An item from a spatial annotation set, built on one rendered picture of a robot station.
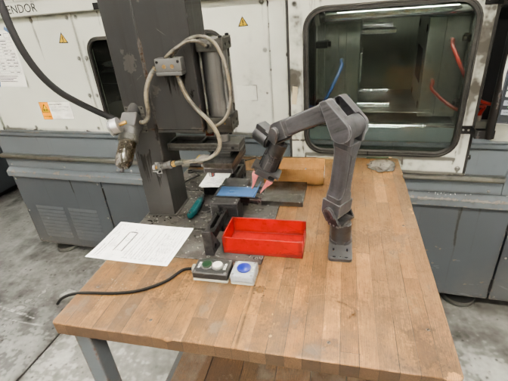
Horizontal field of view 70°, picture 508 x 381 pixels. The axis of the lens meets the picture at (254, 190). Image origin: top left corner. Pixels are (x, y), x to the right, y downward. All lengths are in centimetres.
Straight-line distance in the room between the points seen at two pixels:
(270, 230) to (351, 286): 34
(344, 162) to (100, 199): 189
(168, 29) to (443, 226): 156
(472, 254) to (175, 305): 158
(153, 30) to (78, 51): 113
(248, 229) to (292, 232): 15
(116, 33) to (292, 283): 90
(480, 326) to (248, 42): 186
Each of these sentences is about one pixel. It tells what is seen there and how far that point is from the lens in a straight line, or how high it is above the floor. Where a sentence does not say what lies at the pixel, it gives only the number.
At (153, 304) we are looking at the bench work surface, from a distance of 106.
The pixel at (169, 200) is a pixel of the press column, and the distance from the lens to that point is 138.
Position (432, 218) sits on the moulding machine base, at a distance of 202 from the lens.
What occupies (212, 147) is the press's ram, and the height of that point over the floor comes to 117.
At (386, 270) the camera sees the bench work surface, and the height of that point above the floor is 90.
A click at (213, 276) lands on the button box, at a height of 92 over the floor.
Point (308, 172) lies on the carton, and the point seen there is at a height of 96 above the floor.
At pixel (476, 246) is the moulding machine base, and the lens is 215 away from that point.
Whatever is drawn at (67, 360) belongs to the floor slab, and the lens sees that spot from 232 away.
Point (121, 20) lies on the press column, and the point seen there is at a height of 158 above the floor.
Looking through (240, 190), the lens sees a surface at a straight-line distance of 133.
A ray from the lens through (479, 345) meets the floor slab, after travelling 225.
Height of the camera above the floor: 161
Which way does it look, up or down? 28 degrees down
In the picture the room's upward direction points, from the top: 5 degrees counter-clockwise
